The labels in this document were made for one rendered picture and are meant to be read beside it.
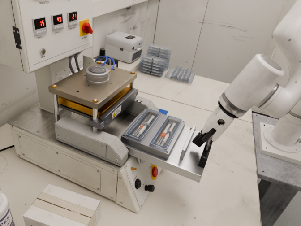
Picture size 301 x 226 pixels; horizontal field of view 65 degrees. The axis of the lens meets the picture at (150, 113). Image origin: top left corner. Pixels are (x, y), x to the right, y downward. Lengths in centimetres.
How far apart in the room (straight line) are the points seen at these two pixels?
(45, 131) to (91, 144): 21
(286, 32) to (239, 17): 250
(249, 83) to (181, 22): 267
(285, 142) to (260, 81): 75
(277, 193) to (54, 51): 134
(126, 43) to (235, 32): 175
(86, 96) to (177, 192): 50
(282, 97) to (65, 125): 63
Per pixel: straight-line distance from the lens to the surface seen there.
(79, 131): 78
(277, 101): 66
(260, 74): 63
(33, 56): 78
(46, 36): 81
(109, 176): 81
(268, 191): 156
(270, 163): 127
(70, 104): 82
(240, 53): 327
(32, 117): 98
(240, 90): 65
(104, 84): 81
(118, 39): 182
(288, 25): 70
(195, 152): 80
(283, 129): 132
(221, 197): 101
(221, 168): 112
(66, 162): 89
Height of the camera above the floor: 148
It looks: 33 degrees down
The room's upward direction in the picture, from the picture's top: 9 degrees clockwise
